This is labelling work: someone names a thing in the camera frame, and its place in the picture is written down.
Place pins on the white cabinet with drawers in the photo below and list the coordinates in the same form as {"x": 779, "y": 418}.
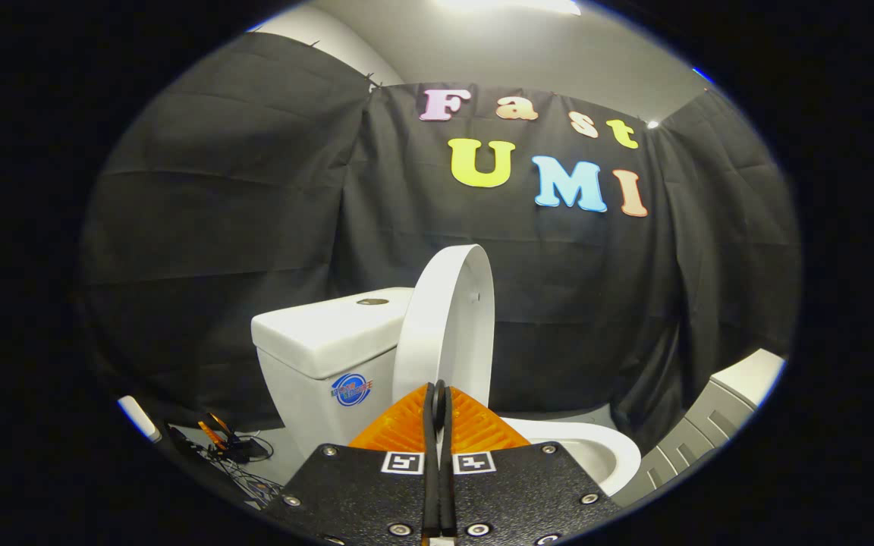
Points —
{"x": 710, "y": 413}

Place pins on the white ceramic toilet with tank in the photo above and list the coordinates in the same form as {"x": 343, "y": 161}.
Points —
{"x": 315, "y": 334}

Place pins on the bright ceiling light panel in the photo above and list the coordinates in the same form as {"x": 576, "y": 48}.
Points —
{"x": 509, "y": 4}

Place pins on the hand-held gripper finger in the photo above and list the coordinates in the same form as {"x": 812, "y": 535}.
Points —
{"x": 447, "y": 455}
{"x": 430, "y": 455}

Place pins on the white rounded object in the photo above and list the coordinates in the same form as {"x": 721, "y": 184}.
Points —
{"x": 139, "y": 418}

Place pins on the white toilet lid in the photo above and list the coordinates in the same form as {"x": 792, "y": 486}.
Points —
{"x": 437, "y": 326}

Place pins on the orange black tool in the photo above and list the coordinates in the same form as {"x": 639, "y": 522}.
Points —
{"x": 217, "y": 434}

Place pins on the black backdrop cloth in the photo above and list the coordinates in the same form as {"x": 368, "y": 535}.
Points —
{"x": 240, "y": 205}

